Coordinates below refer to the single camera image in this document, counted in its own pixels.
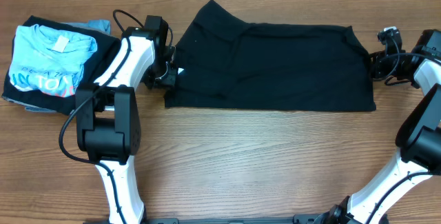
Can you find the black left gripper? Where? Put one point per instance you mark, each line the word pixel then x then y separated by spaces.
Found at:
pixel 171 78

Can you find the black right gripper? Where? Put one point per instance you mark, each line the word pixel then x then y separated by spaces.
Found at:
pixel 377 69

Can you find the black t-shirt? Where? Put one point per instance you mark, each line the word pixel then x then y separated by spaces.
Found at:
pixel 225 62

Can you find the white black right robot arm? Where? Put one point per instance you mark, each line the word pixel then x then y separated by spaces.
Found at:
pixel 417 157

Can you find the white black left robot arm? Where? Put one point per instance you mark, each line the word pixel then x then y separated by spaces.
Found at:
pixel 108 125

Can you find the light blue printed t-shirt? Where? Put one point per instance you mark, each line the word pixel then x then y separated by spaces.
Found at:
pixel 49 60

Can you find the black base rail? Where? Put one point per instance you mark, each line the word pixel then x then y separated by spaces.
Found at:
pixel 296 219

